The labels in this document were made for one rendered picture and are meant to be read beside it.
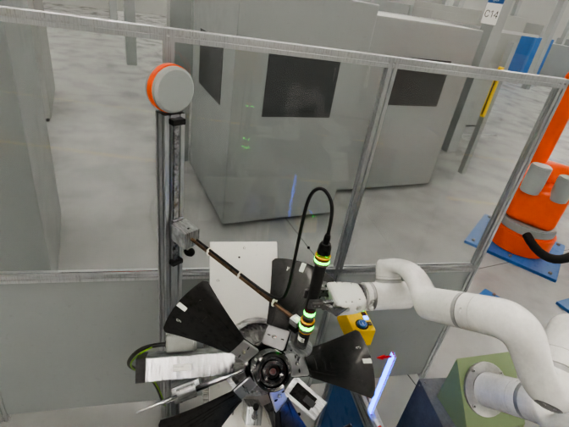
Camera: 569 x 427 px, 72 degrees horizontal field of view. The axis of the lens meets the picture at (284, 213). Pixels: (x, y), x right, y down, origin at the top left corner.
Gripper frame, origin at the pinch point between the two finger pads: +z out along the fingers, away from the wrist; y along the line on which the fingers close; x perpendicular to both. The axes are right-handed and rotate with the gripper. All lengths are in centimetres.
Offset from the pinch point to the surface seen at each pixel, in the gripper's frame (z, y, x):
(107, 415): 75, 67, -147
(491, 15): -437, 532, 84
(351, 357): -19.1, -0.4, -27.1
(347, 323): -31, 27, -41
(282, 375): 6.5, -6.1, -25.3
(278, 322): 5.7, 8.4, -17.9
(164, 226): 43, 55, -11
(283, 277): 3.1, 20.1, -9.0
